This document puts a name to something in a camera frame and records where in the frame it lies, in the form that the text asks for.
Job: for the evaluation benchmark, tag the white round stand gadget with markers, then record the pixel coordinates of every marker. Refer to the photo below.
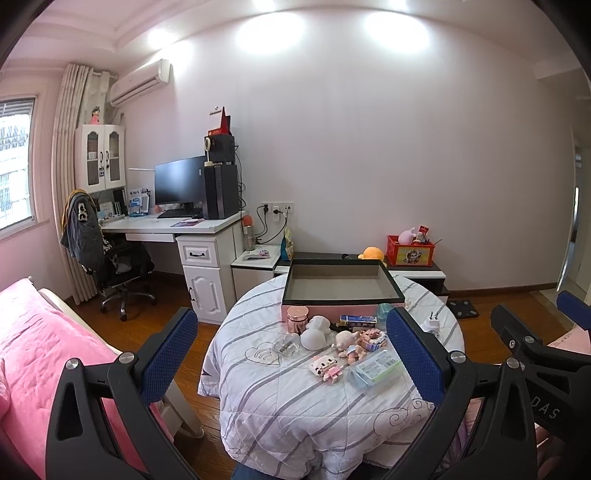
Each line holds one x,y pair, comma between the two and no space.
209,145

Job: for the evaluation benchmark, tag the blue white packet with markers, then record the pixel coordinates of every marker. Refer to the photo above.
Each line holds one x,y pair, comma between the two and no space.
137,202

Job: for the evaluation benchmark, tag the window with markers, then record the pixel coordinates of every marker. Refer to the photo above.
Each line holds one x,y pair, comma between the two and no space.
14,161

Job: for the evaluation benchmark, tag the pink block house toy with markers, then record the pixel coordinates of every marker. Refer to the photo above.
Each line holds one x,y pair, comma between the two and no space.
371,341

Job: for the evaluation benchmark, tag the white desk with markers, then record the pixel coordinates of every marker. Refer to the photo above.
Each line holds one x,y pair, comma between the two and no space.
203,277

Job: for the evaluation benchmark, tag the white air conditioner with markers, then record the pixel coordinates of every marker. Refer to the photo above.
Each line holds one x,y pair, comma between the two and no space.
138,85

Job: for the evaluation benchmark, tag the yellow blue snack bag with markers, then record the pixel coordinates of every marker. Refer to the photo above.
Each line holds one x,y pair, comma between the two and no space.
288,244

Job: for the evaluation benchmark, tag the white round dome ornament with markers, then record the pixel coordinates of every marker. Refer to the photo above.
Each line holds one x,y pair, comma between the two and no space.
313,341

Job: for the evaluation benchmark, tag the red plastic crate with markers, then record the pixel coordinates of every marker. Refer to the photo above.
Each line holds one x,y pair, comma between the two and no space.
411,254

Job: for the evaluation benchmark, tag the white plug adapter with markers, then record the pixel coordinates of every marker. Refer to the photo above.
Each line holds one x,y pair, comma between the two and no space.
431,325

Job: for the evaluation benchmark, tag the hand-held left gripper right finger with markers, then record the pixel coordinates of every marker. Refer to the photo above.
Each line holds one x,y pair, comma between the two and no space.
411,355

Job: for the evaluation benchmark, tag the pink bed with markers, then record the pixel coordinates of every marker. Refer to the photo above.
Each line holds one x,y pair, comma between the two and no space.
32,350

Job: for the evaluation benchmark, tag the beige curtain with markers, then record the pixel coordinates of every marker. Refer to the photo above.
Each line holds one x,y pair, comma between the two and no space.
64,161

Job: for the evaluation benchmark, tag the orange plush toy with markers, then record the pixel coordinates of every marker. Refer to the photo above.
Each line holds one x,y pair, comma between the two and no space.
371,254

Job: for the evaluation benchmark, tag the red white toy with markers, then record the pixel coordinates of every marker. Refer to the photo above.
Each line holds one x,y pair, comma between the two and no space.
422,234

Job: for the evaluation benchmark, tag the white bed frame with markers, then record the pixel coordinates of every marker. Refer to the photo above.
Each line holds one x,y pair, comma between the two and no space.
184,415

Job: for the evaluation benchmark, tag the white wall socket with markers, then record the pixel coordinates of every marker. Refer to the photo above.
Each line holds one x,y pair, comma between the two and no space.
277,206

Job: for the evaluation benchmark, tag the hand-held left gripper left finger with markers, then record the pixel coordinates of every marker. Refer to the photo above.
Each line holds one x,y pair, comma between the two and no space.
168,355

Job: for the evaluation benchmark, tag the pink mouse pad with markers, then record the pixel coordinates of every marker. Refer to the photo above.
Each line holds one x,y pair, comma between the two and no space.
187,223

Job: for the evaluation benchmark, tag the red folded card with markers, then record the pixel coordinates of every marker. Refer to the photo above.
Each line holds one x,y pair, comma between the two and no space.
222,127

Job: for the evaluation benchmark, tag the pink white block toy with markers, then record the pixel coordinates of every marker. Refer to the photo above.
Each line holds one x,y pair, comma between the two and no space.
325,368

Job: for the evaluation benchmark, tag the grey jacket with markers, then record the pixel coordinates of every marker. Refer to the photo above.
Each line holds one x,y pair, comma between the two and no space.
83,230

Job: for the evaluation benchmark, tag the orange capped bottle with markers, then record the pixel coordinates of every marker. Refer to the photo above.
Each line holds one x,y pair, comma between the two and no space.
249,233

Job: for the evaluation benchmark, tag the pink printed cloth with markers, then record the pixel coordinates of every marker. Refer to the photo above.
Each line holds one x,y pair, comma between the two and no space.
570,341

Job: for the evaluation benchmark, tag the black computer monitor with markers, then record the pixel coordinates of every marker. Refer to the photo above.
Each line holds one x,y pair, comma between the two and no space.
180,182

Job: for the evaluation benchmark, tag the small pink pouch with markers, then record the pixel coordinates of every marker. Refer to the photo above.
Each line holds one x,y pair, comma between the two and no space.
258,254

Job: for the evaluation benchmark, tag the black computer tower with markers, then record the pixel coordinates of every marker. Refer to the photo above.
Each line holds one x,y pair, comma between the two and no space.
221,191

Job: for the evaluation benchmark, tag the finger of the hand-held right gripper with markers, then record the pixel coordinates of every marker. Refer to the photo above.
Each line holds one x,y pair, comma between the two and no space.
575,311
512,330

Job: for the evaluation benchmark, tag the white hutch cabinet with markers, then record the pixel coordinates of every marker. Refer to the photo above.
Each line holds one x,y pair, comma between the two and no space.
99,131

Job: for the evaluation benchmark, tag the black office chair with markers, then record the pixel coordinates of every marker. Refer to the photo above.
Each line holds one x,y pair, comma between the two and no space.
124,263

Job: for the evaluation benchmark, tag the small pink doll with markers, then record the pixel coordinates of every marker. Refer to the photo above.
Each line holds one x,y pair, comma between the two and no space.
96,115

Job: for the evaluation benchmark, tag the long blue box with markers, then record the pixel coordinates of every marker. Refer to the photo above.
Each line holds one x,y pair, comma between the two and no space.
358,321

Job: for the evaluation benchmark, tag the round table, striped cloth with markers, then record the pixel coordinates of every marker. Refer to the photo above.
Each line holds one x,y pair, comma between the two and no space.
300,415

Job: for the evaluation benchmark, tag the pink plush toy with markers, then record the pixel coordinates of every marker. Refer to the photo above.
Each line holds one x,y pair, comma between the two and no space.
407,236

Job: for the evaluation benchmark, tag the black bathroom scale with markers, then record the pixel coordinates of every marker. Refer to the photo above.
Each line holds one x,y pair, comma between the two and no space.
464,308

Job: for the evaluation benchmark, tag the pink storage box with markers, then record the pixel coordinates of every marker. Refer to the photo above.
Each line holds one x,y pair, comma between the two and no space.
323,311

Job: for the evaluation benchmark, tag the clear glass dish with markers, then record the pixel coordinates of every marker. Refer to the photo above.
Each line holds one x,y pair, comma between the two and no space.
286,346

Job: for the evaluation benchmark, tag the black speaker box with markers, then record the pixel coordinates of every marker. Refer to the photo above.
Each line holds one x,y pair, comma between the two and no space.
224,147

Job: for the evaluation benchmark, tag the rose gold lidded jar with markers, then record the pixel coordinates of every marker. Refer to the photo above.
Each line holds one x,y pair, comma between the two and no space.
298,319

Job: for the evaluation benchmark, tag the teal clear plastic cup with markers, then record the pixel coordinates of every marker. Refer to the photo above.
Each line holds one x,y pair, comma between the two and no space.
385,316

